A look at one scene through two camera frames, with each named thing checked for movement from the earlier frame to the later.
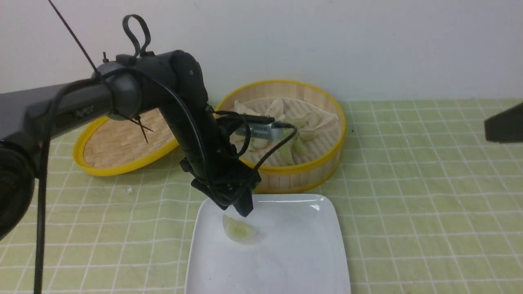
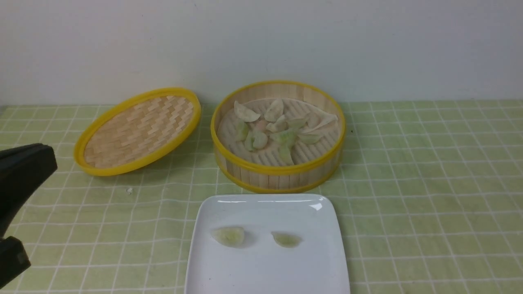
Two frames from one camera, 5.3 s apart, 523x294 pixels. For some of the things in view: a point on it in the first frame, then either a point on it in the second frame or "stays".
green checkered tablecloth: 429,205 stays
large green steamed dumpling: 239,231 -> 230,236
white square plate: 303,250 stays
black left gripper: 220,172 -> 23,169
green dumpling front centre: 286,154 stays
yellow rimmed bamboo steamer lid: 108,146 stays
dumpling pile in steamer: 317,133 stays
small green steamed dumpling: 300,148 -> 287,241
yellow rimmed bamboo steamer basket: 311,155 stays
